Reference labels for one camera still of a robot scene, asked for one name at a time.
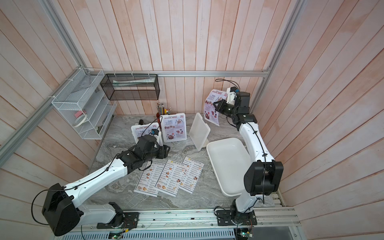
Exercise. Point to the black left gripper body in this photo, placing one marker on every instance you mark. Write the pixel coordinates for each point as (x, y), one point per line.
(160, 153)

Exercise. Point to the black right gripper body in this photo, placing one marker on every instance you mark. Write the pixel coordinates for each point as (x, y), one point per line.
(229, 110)

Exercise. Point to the dim sum inn menu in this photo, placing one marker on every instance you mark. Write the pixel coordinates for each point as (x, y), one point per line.
(171, 177)
(191, 174)
(149, 178)

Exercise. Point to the special menu sheet top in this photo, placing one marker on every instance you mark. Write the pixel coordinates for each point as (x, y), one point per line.
(141, 130)

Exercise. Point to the white menu holder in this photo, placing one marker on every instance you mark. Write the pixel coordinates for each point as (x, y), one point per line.
(199, 132)
(173, 127)
(157, 135)

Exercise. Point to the Dim Sum Inn menu front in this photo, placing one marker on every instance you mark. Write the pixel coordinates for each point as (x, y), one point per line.
(191, 174)

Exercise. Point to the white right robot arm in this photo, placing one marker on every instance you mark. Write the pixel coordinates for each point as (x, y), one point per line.
(264, 173)

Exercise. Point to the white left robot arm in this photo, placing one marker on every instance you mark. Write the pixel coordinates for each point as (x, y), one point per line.
(64, 208)

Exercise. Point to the red metal pen cup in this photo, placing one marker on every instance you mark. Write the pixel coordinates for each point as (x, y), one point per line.
(158, 118)

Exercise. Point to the white plastic tray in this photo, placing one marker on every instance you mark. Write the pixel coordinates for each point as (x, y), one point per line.
(230, 161)

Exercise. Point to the pencils and pens bundle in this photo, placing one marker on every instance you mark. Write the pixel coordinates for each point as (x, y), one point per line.
(162, 109)

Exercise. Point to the white tape roll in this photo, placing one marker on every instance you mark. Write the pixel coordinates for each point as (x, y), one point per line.
(80, 120)

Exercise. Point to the black mesh basket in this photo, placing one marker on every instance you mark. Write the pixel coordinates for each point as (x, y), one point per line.
(131, 87)

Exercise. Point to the pink tape roll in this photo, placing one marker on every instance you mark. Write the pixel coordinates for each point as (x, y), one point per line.
(79, 113)

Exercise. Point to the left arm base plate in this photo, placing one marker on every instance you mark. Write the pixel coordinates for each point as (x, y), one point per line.
(129, 220)

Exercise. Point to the white wire mesh shelf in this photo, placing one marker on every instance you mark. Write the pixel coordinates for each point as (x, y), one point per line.
(82, 92)

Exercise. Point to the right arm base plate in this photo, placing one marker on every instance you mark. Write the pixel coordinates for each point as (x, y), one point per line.
(229, 218)

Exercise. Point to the aluminium front rail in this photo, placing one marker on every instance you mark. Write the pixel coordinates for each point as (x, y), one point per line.
(275, 223)

